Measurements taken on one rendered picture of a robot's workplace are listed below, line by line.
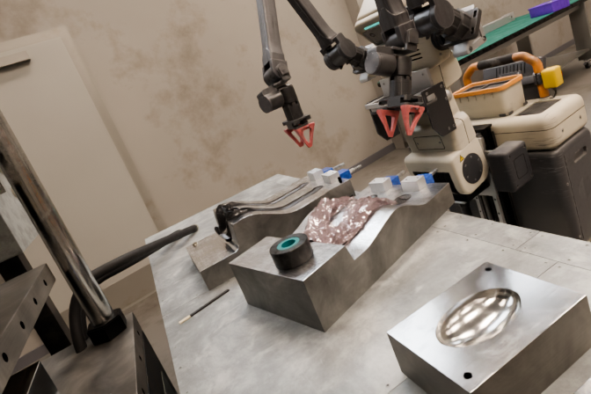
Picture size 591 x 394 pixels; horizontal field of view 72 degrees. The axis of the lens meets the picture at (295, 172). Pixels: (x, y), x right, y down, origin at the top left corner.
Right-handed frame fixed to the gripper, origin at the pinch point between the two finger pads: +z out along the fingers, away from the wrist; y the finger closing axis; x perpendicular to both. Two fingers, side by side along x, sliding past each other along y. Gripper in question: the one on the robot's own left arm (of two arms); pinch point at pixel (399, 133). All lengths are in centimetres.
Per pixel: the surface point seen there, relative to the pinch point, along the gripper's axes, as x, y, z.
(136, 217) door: -24, -271, 51
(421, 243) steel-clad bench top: -8.7, 16.2, 25.7
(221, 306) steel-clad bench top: -44, -13, 43
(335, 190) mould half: -7.2, -18.6, 15.9
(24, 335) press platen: -83, -3, 39
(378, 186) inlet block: -1.7, -6.1, 14.2
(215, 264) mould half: -42, -24, 35
